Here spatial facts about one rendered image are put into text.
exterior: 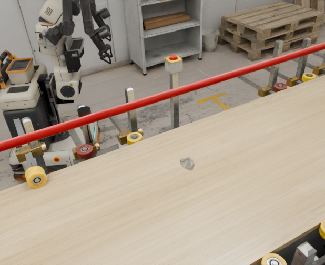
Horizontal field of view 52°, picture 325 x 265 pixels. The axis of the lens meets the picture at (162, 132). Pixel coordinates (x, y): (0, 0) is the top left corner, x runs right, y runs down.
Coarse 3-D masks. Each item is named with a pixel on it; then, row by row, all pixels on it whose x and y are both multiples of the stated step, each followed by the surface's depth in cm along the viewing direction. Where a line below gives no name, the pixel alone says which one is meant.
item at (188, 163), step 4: (180, 160) 151; (184, 160) 151; (188, 160) 150; (192, 160) 152; (180, 164) 150; (184, 164) 149; (188, 164) 148; (192, 164) 149; (188, 168) 148; (192, 168) 147
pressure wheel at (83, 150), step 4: (80, 148) 162; (84, 148) 161; (88, 148) 162; (92, 148) 162; (80, 152) 159; (84, 152) 159; (88, 152) 159; (92, 152) 161; (80, 156) 160; (84, 156) 159; (88, 156) 160
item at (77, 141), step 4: (64, 120) 191; (68, 120) 191; (72, 132) 181; (72, 136) 178; (76, 136) 178; (76, 140) 175; (80, 140) 175; (76, 144) 173; (80, 144) 172; (84, 160) 164
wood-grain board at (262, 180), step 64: (192, 128) 173; (256, 128) 170; (320, 128) 168; (0, 192) 141; (64, 192) 139; (128, 192) 138; (192, 192) 136; (256, 192) 134; (320, 192) 133; (0, 256) 116; (64, 256) 114; (128, 256) 113; (192, 256) 112; (256, 256) 111
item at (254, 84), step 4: (240, 76) 234; (244, 76) 233; (244, 80) 232; (248, 80) 228; (252, 80) 227; (252, 84) 225; (256, 84) 222; (260, 84) 222; (256, 88) 223; (268, 92) 214; (272, 92) 213
